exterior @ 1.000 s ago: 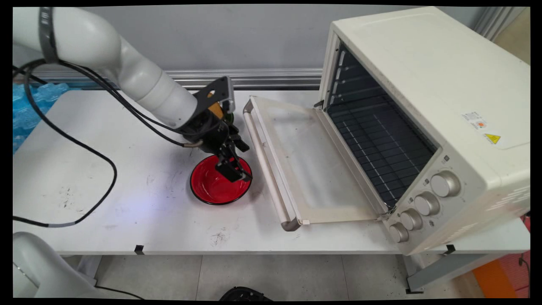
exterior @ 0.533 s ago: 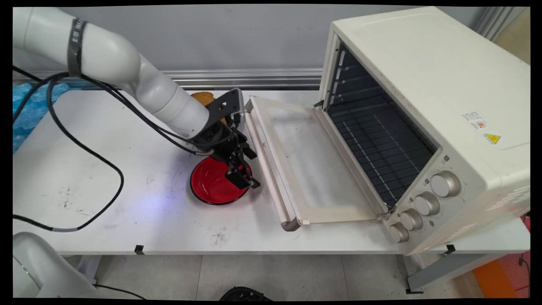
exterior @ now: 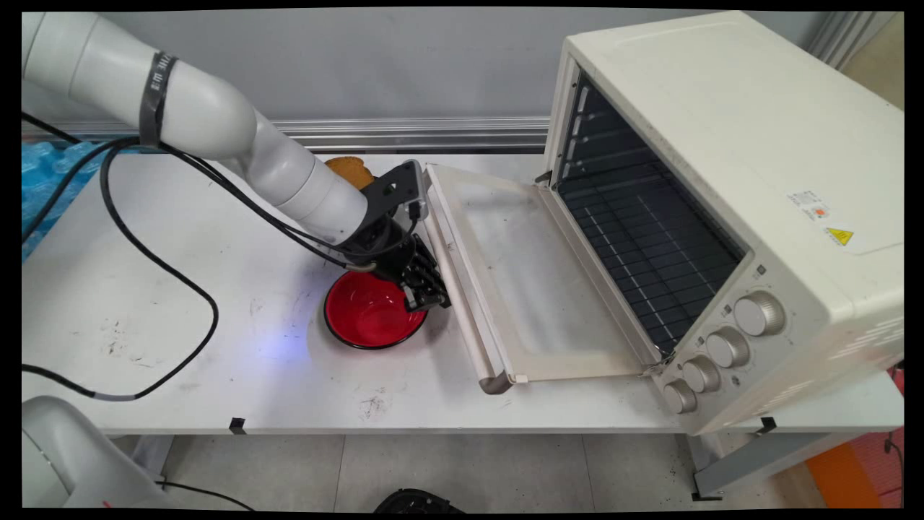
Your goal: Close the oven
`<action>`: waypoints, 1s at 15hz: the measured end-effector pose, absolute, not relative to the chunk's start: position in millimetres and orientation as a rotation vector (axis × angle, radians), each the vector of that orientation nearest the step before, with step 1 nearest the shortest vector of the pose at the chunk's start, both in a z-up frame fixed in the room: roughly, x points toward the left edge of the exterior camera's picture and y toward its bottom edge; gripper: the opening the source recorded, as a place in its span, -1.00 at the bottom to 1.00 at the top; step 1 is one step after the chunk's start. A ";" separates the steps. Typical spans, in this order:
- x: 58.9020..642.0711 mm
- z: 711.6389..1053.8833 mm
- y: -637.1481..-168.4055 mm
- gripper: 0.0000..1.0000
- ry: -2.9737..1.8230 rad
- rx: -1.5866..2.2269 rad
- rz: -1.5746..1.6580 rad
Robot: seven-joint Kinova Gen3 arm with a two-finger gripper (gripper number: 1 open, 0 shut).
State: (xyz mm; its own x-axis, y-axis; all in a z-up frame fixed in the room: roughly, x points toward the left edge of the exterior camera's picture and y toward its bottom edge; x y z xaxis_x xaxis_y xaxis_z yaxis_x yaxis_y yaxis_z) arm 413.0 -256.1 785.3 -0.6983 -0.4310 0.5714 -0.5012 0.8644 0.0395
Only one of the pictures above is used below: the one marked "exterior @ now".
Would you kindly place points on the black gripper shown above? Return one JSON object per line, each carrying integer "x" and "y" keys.
{"x": 379, "y": 249}

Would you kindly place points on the red bowl with black rim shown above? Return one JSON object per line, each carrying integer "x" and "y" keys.
{"x": 364, "y": 314}

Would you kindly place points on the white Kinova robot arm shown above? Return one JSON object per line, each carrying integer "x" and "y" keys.
{"x": 216, "y": 119}

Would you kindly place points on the grey rounded robot base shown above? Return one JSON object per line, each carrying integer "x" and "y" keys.
{"x": 65, "y": 462}

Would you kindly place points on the brown toast slice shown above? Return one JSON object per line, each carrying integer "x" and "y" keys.
{"x": 352, "y": 172}

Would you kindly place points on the black round floor object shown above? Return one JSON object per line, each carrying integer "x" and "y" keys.
{"x": 419, "y": 502}

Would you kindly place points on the black table edge clip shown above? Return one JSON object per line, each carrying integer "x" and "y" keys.
{"x": 766, "y": 425}
{"x": 237, "y": 426}

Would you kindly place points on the small silver oven knob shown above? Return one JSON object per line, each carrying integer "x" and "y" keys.
{"x": 679, "y": 396}

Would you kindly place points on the white toaster oven body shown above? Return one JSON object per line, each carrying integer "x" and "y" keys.
{"x": 722, "y": 130}

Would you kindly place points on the large silver oven knob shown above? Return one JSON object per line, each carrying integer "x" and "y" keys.
{"x": 759, "y": 313}

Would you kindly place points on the grey metal table leg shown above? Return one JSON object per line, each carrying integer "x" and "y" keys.
{"x": 758, "y": 462}

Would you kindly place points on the white label sticker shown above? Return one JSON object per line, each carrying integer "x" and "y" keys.
{"x": 810, "y": 205}

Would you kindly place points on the blue bubble wrap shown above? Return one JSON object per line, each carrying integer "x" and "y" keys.
{"x": 43, "y": 180}

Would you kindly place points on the yellow warning sticker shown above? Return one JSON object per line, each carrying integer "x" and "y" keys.
{"x": 840, "y": 236}

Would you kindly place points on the orange floor object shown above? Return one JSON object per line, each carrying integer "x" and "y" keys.
{"x": 837, "y": 477}

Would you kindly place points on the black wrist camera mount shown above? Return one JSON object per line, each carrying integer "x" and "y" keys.
{"x": 397, "y": 189}

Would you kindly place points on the aluminium frame rail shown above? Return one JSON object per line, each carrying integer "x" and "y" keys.
{"x": 433, "y": 133}

